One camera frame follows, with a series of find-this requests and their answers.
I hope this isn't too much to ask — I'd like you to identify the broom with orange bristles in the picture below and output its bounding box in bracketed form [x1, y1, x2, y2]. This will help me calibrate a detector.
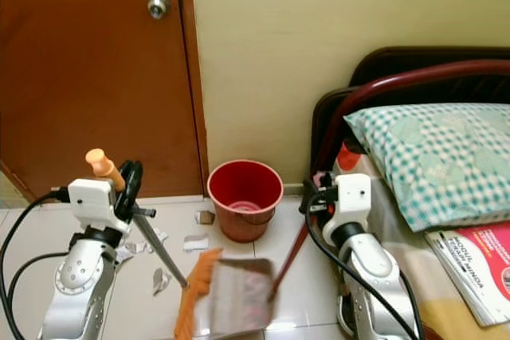
[85, 148, 224, 340]

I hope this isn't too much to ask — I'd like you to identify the grey dustpan with red handle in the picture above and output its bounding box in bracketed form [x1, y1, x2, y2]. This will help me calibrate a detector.
[210, 221, 312, 333]

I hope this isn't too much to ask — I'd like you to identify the orange red bottle cap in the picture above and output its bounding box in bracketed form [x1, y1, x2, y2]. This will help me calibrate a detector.
[335, 142, 364, 172]

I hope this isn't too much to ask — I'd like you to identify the red plastic bucket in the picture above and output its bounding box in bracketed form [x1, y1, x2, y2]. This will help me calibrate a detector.
[206, 158, 284, 244]

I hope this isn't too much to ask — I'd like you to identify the brown wooden door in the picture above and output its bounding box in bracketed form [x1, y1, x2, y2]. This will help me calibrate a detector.
[0, 0, 195, 201]

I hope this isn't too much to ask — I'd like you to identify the beige bed sheet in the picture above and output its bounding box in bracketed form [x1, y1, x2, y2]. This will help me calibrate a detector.
[357, 154, 510, 340]

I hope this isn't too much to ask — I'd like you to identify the green checkered pillow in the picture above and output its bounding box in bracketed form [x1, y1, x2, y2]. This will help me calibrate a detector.
[343, 103, 510, 233]

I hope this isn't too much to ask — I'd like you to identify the dark wooden bed headboard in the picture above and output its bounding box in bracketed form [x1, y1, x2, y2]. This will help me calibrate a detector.
[309, 46, 510, 191]

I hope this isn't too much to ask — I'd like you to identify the red and white booklet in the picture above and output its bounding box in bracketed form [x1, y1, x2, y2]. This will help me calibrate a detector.
[426, 221, 510, 328]

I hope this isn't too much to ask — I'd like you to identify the silver round door knob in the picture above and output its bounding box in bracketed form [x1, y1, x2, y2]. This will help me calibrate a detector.
[147, 0, 171, 20]

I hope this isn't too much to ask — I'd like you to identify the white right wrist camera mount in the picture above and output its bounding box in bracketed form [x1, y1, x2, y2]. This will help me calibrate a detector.
[333, 172, 375, 226]

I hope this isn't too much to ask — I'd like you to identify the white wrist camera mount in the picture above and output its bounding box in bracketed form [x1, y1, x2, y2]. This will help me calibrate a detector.
[333, 172, 375, 226]
[67, 178, 126, 234]

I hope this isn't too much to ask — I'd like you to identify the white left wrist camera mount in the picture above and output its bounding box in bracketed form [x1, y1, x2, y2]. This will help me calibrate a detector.
[67, 178, 126, 234]

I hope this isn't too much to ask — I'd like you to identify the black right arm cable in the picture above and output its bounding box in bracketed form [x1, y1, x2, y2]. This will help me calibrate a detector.
[303, 203, 425, 340]

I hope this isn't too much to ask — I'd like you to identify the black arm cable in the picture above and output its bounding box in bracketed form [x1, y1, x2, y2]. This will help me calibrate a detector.
[0, 188, 71, 340]
[303, 203, 425, 340]

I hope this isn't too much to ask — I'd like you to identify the brown wooden door frame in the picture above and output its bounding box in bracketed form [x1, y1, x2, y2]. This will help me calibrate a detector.
[175, 0, 210, 196]

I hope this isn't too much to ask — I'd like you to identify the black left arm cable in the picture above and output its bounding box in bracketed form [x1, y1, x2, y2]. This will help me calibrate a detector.
[0, 188, 71, 340]

